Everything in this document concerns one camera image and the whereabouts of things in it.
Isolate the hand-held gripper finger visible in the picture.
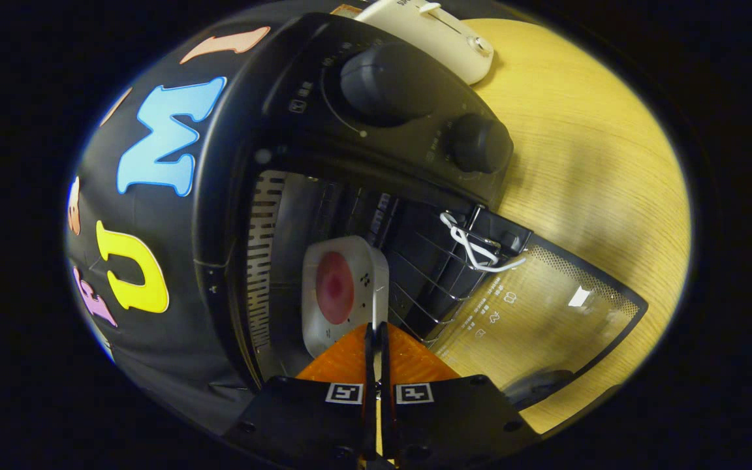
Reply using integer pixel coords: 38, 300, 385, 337
376, 322, 540, 464
223, 322, 377, 464

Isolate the pink round ham slice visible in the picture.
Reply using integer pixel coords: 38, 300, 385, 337
315, 252, 355, 325

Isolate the white square plate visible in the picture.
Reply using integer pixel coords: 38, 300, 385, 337
302, 236, 390, 358

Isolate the black toaster oven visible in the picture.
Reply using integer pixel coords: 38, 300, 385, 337
193, 13, 649, 412

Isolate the white pop-up toaster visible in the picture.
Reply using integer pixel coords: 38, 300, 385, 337
353, 0, 495, 86

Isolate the metal wire oven rack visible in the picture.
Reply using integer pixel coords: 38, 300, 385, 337
386, 196, 504, 341

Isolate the white cable tie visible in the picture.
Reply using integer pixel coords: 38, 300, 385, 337
440, 211, 528, 274

